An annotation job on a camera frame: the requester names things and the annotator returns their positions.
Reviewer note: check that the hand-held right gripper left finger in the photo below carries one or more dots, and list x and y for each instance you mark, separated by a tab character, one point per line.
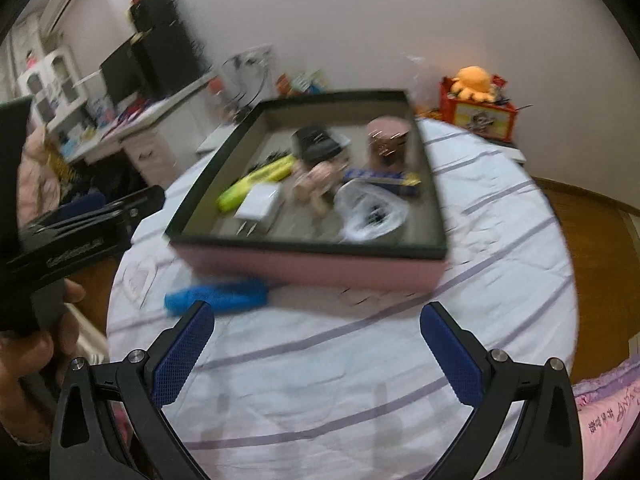
182	355

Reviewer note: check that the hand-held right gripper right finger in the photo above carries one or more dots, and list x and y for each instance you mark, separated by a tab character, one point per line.
452	355

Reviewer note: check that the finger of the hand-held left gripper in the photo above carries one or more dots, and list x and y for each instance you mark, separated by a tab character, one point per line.
135	202
85	205

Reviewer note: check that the blue plastic tube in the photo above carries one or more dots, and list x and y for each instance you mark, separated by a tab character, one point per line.
215	297

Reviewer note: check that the white wall charger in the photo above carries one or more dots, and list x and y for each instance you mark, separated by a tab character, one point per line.
260	205

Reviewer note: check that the black toothed hair clip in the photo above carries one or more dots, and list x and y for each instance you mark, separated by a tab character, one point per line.
267	159

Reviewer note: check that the pink box with dark rim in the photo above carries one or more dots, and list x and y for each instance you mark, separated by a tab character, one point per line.
310	265

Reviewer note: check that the white plastic bag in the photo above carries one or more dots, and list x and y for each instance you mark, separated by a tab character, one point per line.
370	210

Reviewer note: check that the pale-haired doll figure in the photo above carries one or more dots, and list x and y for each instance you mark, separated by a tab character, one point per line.
317	180

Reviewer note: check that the blue glittery packet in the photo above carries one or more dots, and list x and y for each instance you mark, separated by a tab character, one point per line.
385	182

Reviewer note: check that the rose gold jar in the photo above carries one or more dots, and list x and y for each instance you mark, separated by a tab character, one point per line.
389	142

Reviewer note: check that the person's left forearm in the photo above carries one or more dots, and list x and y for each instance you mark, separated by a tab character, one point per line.
20	457

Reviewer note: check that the person's left hand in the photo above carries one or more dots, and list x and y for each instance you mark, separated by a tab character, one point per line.
30	360

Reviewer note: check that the pink fluffy jacket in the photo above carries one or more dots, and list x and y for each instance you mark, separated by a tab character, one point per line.
42	170

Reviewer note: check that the white desk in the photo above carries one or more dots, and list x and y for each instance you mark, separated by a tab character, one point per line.
145	140

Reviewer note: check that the white glass-door cabinet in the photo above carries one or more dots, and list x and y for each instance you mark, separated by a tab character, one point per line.
50	87

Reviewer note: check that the white nightstand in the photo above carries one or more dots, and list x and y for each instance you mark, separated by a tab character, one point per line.
217	140

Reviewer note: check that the black computer monitor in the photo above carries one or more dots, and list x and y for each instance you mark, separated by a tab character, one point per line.
122	77

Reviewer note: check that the bottle with orange cap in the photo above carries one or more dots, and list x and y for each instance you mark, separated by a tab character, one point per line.
216	96

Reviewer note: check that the pink printed sheet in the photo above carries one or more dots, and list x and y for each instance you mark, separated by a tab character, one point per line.
610	420

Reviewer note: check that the white air conditioner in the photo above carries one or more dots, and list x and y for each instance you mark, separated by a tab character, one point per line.
67	2

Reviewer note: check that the small black box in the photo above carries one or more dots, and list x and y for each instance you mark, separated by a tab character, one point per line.
157	10

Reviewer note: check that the colourful snack bags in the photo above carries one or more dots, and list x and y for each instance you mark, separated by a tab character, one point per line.
300	84

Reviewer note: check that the white side shelf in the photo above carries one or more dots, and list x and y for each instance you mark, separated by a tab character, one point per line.
515	152

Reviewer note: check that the red printed crate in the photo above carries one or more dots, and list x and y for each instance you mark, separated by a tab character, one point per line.
480	117

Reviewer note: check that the orange octopus plush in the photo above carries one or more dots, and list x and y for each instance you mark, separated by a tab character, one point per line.
475	82

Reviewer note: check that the white wall socket strip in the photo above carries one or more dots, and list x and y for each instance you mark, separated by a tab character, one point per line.
252	56

